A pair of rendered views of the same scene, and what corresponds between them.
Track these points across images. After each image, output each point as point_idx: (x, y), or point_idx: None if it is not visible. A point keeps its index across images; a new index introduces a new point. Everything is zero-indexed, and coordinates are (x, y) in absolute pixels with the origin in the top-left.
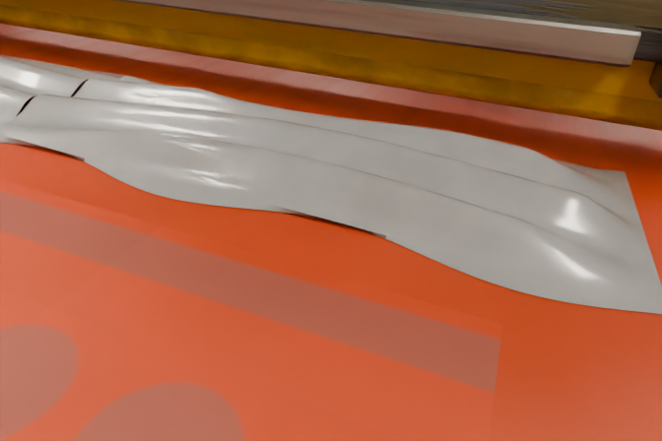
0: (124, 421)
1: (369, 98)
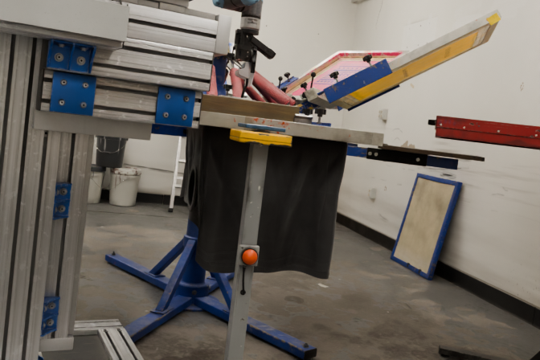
0: None
1: None
